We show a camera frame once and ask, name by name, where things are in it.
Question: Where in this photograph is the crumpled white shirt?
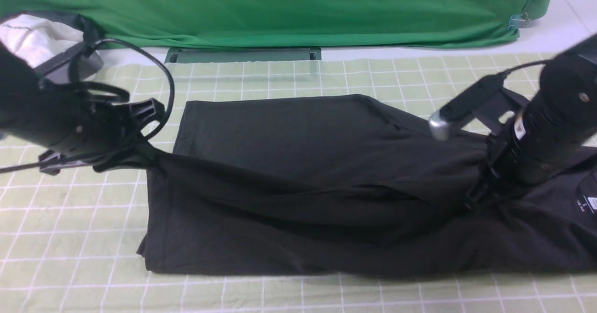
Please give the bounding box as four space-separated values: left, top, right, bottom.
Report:
0 14 83 68

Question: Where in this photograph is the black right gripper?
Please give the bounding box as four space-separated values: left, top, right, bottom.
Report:
466 133 528 211

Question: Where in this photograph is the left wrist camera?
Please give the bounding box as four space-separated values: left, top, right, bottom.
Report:
34 42 104 85

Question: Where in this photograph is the dark gray long-sleeved shirt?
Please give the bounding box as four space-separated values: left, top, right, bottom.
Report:
136 94 597 278

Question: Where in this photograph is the green metal base bracket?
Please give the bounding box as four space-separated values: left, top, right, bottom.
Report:
164 47 321 64

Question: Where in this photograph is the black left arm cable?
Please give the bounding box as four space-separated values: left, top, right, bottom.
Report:
0 38 175 174

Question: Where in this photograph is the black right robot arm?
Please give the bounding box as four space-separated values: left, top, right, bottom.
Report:
451 36 596 209

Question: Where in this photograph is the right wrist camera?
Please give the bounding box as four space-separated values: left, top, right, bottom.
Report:
428 73 529 141

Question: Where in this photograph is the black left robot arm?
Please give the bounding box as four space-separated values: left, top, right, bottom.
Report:
1 39 175 175

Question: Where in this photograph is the metal binder clip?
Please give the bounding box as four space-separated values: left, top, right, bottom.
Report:
507 13 532 31

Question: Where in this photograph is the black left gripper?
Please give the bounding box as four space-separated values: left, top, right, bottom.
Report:
39 82 166 174

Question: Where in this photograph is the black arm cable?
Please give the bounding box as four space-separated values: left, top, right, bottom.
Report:
0 38 175 174
497 59 560 77

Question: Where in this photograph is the green backdrop cloth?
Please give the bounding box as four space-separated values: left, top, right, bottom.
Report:
1 0 550 49

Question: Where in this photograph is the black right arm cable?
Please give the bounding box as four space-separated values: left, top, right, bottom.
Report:
497 59 560 77

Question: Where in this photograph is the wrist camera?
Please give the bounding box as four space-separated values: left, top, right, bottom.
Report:
34 42 104 85
428 73 529 141

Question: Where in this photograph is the light green checkered table mat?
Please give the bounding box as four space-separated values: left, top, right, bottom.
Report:
0 52 597 313

